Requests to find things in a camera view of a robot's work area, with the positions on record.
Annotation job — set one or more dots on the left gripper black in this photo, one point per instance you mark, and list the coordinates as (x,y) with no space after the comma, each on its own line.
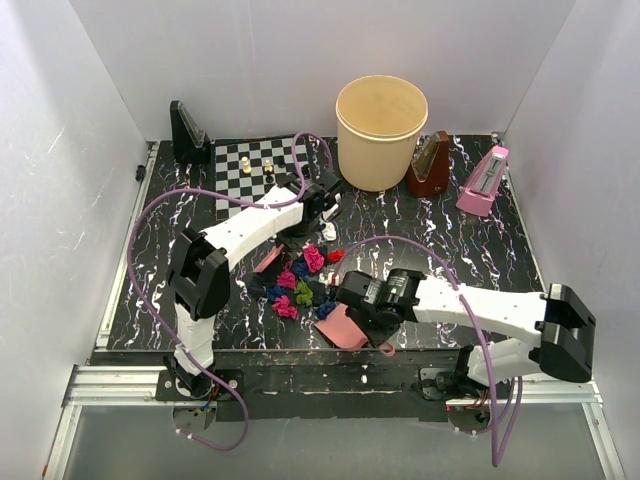
(291,243)

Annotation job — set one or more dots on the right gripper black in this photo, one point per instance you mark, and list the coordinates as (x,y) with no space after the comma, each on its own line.
(375,337)

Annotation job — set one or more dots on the pink dustpan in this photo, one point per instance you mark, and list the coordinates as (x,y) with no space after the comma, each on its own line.
(345,333)

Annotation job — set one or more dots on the pink hand brush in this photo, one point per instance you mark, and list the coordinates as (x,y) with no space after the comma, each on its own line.
(268,259)

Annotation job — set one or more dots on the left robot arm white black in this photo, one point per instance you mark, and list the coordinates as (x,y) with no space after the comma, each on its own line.
(201,262)

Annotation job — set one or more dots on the dark scrap by left arm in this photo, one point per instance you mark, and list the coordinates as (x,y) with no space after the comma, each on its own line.
(259,283)

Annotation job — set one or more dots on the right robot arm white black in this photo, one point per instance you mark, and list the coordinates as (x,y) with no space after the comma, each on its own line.
(551,333)

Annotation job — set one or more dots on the white scrap near brush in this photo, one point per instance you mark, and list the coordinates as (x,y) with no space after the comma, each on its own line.
(329,232)

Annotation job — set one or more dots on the magenta scrap upper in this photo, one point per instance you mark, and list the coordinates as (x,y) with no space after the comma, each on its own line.
(314,259)

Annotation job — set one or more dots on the red paper scrap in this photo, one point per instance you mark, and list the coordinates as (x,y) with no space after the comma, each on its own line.
(335,256)

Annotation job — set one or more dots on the blue scrap front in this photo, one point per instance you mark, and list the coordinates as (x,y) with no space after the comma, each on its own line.
(324,310)

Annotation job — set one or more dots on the navy scrap under magenta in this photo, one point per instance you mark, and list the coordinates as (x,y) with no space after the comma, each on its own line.
(300,269)

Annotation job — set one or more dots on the black scrap centre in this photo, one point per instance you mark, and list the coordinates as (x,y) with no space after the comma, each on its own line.
(321,293)

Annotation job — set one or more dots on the green paper scrap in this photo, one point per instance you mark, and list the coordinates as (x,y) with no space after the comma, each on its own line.
(304,295)

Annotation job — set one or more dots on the magenta scrap middle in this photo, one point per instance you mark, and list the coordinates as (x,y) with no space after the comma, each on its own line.
(287,279)

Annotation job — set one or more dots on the white chess piece left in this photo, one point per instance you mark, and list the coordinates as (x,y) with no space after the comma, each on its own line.
(246,165)

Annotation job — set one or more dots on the black grey chessboard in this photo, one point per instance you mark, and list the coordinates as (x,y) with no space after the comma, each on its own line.
(229,179)

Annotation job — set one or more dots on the navy scrap left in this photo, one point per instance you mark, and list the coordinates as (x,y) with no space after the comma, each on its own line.
(274,292)

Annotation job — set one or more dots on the magenta scrap front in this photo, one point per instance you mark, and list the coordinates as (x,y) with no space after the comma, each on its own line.
(283,307)

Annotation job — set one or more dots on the beige plastic bucket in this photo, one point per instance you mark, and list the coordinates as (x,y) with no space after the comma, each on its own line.
(379,119)

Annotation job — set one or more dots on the brown metronome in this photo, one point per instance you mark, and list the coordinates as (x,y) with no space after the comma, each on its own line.
(428,173)

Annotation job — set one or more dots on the black metronome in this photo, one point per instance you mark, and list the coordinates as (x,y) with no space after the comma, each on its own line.
(191,145)

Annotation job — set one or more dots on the pink metronome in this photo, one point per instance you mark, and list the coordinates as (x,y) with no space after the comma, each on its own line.
(478,193)

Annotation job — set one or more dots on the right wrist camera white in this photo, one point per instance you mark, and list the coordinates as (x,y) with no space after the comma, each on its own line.
(330,279)

